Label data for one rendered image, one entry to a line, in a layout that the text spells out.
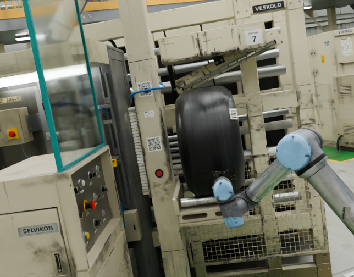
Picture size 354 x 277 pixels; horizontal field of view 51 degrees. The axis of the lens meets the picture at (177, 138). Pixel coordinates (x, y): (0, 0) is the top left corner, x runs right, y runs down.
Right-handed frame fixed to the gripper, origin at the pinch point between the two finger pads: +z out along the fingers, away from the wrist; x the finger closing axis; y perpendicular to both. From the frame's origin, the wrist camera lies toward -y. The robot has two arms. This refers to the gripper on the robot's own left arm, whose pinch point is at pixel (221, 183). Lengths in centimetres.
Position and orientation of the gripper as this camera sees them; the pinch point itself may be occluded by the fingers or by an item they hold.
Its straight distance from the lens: 180.6
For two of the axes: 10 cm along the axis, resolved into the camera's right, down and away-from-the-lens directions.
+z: 1.0, -0.3, 9.9
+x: -9.8, 1.4, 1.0
